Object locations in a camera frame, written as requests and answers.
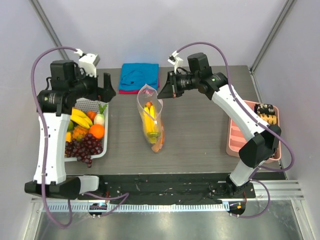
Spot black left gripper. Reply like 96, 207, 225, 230
69, 67, 115, 103

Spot clear pink-dotted zip bag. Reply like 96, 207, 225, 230
136, 84, 165, 153

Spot orange carrot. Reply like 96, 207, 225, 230
151, 121, 165, 153

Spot yellow banana bunch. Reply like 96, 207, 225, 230
70, 107, 93, 129
142, 101, 160, 144

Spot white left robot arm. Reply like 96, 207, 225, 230
24, 54, 116, 200

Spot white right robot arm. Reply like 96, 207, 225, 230
157, 51, 281, 198

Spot folded red cloth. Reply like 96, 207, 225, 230
118, 81, 160, 95

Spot white fruit basket tray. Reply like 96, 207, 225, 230
65, 98, 109, 162

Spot small red persimmon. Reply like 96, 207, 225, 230
86, 110, 97, 122

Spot folded blue cloth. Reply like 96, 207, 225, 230
119, 63, 159, 85

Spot white green radish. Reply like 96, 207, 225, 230
93, 104, 108, 127

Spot orange spiky dragon fruit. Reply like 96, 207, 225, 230
71, 125, 89, 141

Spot yellow mango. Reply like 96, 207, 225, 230
67, 121, 75, 132

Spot small yellow lemon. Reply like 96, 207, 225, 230
65, 131, 72, 143

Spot dark red grape bunch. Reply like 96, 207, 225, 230
64, 133, 103, 168

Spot pink compartment organizer box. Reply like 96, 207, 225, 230
225, 99, 282, 164

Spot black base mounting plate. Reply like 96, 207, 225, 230
93, 173, 256, 206

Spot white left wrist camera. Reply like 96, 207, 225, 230
74, 48, 100, 78

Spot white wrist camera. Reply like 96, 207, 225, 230
74, 48, 100, 78
167, 51, 183, 73

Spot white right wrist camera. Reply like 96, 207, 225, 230
167, 51, 183, 73

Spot white slotted cable duct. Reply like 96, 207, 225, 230
42, 202, 230, 213

